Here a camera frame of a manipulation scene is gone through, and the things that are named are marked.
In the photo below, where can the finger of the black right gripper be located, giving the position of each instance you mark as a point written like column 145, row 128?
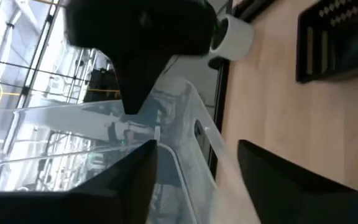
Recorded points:
column 138, row 81

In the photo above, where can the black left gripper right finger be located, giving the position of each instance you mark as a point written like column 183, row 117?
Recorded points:
column 291, row 199

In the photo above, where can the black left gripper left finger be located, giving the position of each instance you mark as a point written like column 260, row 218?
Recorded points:
column 89, row 208

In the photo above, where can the clear plastic container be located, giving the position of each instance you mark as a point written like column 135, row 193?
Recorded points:
column 57, row 168
column 182, row 102

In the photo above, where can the black plastic basket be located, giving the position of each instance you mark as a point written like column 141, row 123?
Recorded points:
column 322, row 46

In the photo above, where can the green plant in white pot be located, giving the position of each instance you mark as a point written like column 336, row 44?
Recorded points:
column 238, row 37

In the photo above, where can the black table frame rails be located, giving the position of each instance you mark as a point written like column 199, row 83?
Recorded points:
column 222, row 93

